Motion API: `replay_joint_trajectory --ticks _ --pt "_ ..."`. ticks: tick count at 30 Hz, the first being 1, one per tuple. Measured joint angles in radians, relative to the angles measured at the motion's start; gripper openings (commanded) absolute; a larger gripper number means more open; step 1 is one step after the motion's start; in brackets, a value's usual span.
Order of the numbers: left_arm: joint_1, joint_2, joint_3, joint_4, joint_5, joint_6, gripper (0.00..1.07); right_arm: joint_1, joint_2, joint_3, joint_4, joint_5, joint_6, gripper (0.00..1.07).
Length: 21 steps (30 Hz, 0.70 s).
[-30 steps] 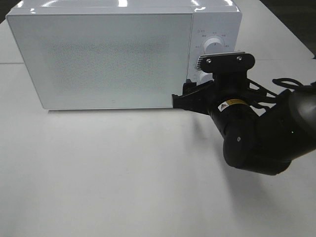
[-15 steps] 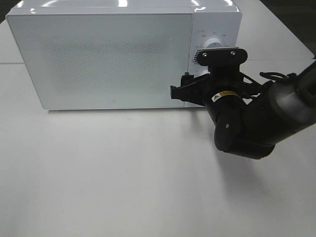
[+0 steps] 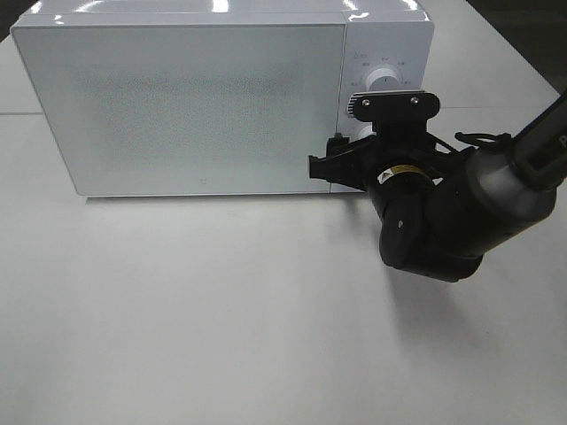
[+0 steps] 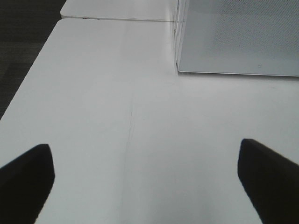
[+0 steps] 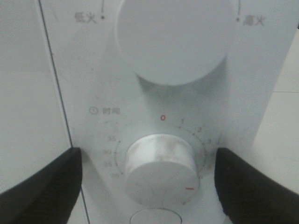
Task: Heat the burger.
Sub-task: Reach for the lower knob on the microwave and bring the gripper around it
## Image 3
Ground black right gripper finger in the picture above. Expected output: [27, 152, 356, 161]
[307, 148, 367, 192]
[326, 133, 377, 159]

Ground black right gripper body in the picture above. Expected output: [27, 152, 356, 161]
[349, 132, 447, 208]

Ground white timer knob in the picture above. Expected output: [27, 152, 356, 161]
[356, 125, 377, 142]

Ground white microwave door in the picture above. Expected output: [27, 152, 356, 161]
[13, 26, 344, 197]

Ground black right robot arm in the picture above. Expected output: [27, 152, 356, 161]
[308, 90, 566, 282]

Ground white upper power knob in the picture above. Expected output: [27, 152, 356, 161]
[365, 66, 402, 92]

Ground white microwave oven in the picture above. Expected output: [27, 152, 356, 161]
[9, 0, 435, 198]

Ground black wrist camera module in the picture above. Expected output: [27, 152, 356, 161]
[346, 90, 440, 143]

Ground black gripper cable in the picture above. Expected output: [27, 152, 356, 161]
[431, 131, 515, 187]

